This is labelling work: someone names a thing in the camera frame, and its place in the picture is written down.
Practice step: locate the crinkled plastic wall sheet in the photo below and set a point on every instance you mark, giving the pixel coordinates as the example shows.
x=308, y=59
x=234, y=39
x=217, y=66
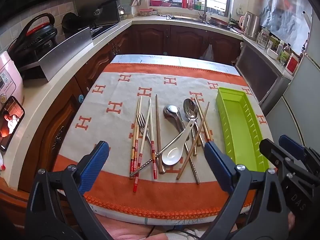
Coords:
x=282, y=10

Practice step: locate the green plastic utensil tray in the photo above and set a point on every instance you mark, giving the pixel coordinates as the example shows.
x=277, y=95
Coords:
x=235, y=120

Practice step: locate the grey refrigerator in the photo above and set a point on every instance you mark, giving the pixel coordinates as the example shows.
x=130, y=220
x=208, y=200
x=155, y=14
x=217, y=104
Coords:
x=300, y=105

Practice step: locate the chrome faucet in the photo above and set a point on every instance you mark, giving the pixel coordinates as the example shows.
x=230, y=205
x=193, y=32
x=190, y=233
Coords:
x=203, y=5

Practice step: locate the steel sink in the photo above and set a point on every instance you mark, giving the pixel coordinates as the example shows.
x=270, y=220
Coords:
x=185, y=18

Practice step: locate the pink steel electric kettle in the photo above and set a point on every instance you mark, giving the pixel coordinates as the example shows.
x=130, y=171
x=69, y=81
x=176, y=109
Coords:
x=251, y=26

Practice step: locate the cream chopstick orange striped end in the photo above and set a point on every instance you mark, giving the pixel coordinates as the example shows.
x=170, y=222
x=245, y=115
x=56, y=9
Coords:
x=205, y=130

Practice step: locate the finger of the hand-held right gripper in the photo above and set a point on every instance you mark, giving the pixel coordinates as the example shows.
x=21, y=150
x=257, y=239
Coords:
x=272, y=155
x=291, y=146

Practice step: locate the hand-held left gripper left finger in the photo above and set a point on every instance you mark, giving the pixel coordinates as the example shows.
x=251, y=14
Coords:
x=96, y=165

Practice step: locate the white kitchen countertop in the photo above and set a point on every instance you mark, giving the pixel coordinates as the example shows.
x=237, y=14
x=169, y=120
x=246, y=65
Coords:
x=37, y=90

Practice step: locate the metal fork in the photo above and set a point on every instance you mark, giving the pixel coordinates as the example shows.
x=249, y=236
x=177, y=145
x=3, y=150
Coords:
x=142, y=127

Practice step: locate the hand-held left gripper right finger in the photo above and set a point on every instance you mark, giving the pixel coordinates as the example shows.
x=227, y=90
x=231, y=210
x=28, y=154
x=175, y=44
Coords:
x=217, y=165

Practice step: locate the steel splash panel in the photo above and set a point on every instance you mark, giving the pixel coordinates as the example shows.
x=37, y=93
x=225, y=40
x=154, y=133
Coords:
x=67, y=52

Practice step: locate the white chopstick red striped end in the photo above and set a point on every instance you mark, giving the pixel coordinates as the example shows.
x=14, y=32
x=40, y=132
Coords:
x=136, y=183
x=155, y=172

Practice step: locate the person's pink clothing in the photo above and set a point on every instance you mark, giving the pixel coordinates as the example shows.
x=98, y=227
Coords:
x=130, y=232

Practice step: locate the white bottle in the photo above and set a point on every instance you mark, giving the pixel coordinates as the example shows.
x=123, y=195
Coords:
x=280, y=51

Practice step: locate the red container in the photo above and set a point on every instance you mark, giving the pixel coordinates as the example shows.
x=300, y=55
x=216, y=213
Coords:
x=293, y=63

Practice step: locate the red basin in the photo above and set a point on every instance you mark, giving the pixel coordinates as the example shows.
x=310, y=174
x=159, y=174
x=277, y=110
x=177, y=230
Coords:
x=156, y=1

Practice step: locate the green label bottle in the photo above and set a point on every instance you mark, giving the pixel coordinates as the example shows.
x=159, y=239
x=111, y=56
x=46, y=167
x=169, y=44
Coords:
x=285, y=55

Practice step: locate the pink bottle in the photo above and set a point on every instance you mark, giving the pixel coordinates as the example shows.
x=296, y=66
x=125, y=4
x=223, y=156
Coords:
x=191, y=2

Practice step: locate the gas stove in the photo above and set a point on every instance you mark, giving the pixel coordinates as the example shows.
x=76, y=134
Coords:
x=102, y=30

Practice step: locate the pink rice cooker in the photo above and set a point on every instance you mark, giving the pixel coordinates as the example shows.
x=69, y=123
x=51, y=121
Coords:
x=10, y=75

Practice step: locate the black wok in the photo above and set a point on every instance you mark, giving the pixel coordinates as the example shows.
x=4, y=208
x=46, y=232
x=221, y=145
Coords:
x=70, y=22

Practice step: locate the glass jar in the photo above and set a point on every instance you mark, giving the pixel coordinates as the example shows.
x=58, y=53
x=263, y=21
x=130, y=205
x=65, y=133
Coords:
x=263, y=38

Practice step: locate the white ceramic spoon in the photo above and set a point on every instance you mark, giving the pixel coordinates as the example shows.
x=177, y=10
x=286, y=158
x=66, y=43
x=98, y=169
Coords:
x=172, y=155

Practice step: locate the smartphone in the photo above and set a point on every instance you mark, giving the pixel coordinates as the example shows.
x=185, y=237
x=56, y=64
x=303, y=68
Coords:
x=11, y=122

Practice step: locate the hanging plastic bag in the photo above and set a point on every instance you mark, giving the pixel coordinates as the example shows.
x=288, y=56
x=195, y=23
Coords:
x=208, y=53

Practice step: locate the orange beige printed blanket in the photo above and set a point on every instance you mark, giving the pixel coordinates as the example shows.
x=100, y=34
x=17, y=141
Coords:
x=112, y=87

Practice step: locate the large metal spoon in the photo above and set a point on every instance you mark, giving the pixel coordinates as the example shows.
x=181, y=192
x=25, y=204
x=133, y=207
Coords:
x=190, y=108

